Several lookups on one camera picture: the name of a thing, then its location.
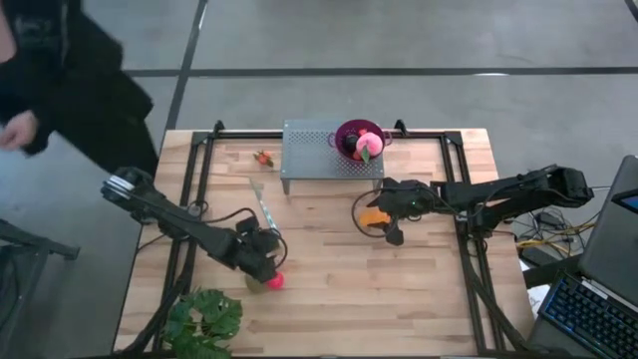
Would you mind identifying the orange toy mango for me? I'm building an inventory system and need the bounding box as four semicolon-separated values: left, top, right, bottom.
358;207;394;230

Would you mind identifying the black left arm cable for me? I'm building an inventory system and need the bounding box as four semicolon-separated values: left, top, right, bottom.
191;198;289;270

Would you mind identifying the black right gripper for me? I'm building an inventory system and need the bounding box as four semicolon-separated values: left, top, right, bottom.
366;177;439;246

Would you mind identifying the clear blue rod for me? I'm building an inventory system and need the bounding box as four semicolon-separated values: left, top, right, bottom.
248;178;280;234

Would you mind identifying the yellow cable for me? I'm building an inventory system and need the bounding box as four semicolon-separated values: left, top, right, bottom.
516;222;597;253

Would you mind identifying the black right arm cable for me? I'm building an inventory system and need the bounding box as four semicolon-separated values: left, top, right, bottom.
350;187;386;239

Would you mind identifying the black side table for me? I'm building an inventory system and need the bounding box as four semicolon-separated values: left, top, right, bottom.
0;218;81;359

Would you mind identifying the green artificial monstera plant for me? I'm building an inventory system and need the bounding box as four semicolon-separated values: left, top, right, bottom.
161;287;244;359

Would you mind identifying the black aluminium rig frame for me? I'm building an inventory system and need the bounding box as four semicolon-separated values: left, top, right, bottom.
119;119;529;359

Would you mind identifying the brown toy kiwi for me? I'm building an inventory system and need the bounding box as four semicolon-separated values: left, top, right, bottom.
244;273;268;295

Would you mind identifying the grey laptop with backlit keyboard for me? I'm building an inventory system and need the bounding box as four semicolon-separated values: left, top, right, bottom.
527;154;638;359

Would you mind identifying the white paper sheet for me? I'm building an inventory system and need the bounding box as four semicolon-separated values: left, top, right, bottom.
522;258;550;320

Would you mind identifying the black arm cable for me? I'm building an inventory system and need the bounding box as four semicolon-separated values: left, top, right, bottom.
350;187;386;239
191;198;289;270

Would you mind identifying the grey perforated metal stand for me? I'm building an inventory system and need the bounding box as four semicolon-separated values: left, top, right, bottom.
279;118;386;196

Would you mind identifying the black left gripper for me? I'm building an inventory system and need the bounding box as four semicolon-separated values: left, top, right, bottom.
233;214;289;284

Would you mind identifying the person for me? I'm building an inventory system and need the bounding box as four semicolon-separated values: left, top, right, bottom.
0;0;160;177

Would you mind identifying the purple perforated colander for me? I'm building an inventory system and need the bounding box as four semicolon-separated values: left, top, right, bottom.
328;118;394;164

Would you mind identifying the pink toy peach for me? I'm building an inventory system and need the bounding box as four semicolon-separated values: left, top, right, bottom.
355;132;386;160

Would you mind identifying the person's hand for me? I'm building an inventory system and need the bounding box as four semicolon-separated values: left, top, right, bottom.
0;110;40;152

